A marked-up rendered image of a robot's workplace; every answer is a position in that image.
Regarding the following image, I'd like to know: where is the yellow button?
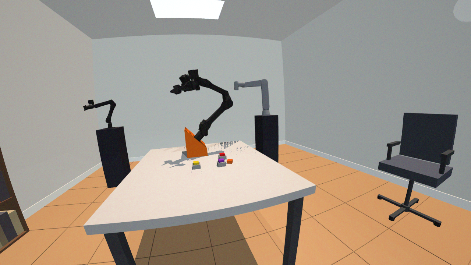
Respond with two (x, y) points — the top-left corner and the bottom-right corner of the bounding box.
(192, 161), (201, 170)

